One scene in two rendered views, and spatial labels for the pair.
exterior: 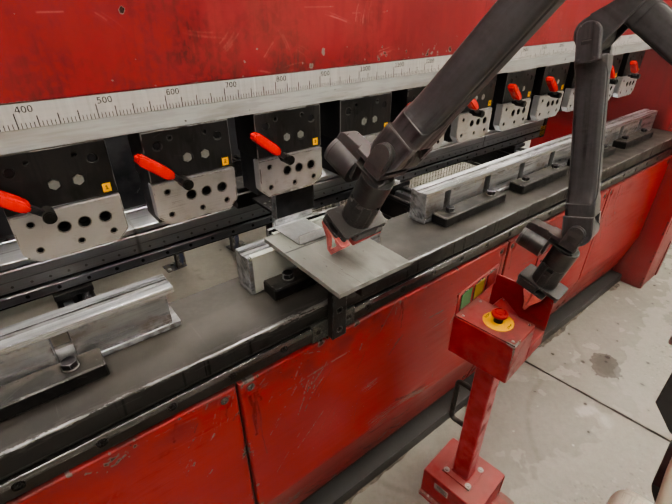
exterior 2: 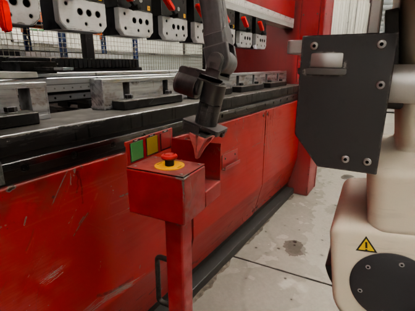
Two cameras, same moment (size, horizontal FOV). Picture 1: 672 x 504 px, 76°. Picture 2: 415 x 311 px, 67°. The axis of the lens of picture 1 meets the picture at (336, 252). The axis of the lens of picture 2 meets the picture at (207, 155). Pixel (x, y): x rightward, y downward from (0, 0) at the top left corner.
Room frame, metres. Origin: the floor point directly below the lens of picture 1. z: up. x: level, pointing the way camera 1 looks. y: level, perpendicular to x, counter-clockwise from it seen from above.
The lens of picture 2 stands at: (0.10, -0.24, 1.01)
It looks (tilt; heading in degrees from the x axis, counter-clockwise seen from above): 16 degrees down; 341
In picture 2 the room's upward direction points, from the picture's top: straight up
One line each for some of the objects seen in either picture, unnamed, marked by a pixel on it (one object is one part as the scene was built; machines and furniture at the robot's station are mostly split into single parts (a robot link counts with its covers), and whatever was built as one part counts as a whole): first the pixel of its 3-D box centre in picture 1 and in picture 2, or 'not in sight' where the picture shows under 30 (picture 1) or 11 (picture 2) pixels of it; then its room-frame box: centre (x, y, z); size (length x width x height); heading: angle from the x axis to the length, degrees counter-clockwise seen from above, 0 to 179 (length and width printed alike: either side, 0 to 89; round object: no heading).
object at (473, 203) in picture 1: (470, 207); (150, 100); (1.22, -0.42, 0.89); 0.30 x 0.05 x 0.03; 128
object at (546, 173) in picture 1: (539, 178); (210, 92); (1.46, -0.73, 0.89); 0.30 x 0.05 x 0.03; 128
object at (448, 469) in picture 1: (463, 469); not in sight; (0.84, -0.42, 0.13); 0.10 x 0.10 x 0.01; 44
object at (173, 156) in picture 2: (499, 317); (169, 160); (0.80, -0.39, 0.79); 0.04 x 0.04 x 0.04
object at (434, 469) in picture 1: (468, 487); not in sight; (0.82, -0.44, 0.06); 0.25 x 0.20 x 0.12; 44
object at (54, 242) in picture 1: (60, 194); not in sight; (0.62, 0.43, 1.18); 0.15 x 0.09 x 0.17; 128
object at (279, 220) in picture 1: (293, 201); not in sight; (0.89, 0.10, 1.05); 0.10 x 0.02 x 0.10; 128
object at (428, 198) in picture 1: (562, 151); (227, 82); (1.67, -0.90, 0.92); 1.67 x 0.06 x 0.10; 128
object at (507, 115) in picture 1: (505, 97); (166, 17); (1.36, -0.51, 1.18); 0.15 x 0.09 x 0.17; 128
